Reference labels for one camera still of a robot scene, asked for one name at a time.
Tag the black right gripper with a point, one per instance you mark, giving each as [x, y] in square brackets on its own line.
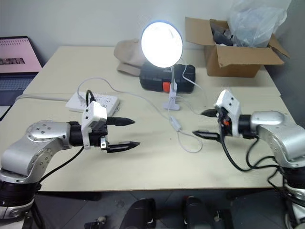
[225, 127]

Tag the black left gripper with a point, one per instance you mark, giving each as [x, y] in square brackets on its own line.
[100, 133]

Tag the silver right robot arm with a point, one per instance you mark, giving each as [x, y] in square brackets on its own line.
[278, 136]

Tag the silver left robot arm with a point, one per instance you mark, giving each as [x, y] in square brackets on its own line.
[45, 133]

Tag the white round desk lamp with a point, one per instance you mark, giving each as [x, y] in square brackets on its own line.
[162, 44]

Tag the white power strip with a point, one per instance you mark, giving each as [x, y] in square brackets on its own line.
[104, 100]

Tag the black tool case orange latch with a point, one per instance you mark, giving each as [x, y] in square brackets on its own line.
[155, 77]

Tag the brown cardboard box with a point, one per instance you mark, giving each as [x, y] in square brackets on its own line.
[233, 62]

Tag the beige cap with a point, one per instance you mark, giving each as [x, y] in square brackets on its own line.
[128, 55]

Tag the dark rounded shape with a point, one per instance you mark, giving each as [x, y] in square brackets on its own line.
[140, 212]
[196, 212]

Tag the dark items in cardboard box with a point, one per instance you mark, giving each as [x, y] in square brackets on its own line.
[220, 33]

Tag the clear plastic bag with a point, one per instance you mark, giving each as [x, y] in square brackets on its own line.
[255, 21]

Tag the open laptop pink screen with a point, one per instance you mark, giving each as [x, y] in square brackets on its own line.
[16, 55]

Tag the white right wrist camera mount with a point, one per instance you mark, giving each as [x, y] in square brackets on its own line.
[230, 102]

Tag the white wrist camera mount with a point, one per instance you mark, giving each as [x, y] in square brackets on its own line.
[95, 114]
[230, 102]

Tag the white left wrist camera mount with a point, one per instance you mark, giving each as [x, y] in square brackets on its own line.
[95, 114]

